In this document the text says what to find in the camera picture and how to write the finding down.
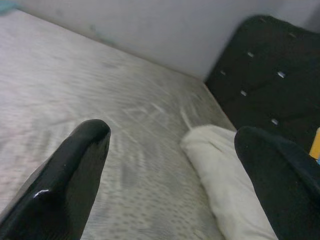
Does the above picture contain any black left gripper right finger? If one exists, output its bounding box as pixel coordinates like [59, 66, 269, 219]
[234, 125, 320, 240]

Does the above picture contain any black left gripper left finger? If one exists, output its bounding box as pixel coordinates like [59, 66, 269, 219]
[0, 119, 112, 240]

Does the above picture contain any blue yellow children's book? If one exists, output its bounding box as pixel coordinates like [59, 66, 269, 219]
[308, 126, 320, 166]

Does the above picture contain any white printed pillow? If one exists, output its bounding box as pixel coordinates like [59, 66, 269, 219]
[180, 124, 280, 240]

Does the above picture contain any quilted white mattress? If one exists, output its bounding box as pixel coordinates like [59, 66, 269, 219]
[0, 9, 238, 240]

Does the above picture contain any black tufted headboard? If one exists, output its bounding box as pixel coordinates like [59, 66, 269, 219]
[204, 14, 320, 154]

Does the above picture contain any teal patchwork dotted blanket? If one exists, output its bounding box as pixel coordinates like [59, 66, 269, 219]
[0, 0, 16, 16]

